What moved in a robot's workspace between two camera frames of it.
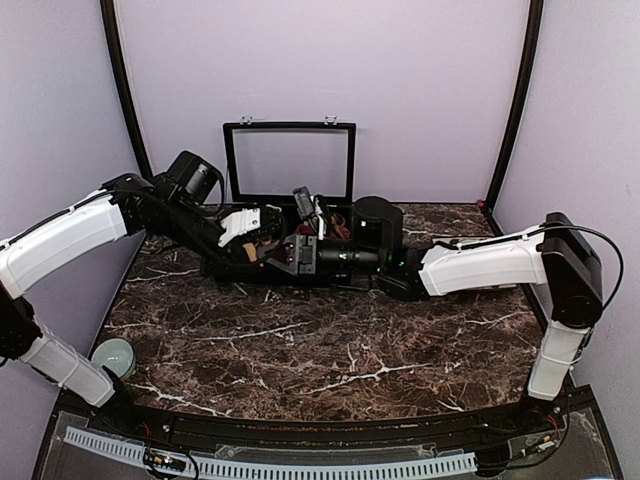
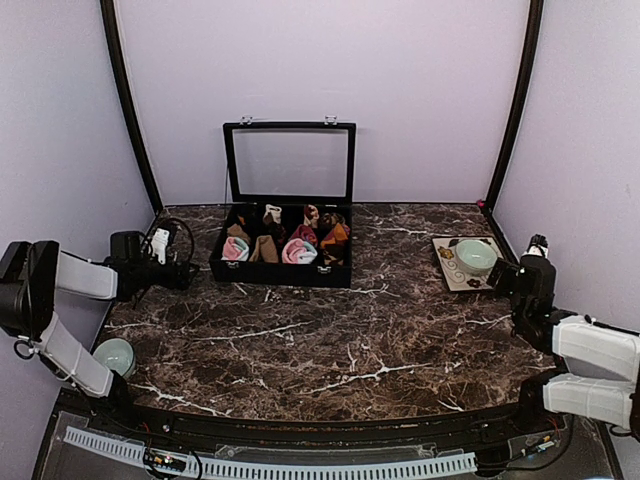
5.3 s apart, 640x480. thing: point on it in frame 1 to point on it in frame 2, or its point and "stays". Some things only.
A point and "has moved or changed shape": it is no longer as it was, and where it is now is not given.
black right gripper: [303, 261] to [507, 269]
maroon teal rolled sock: [304, 230] stays
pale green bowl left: [117, 355] stays
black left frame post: [108, 9] stays
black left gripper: [226, 261] to [182, 281]
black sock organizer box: [265, 161] stays
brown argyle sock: [259, 250] has moved or changed shape
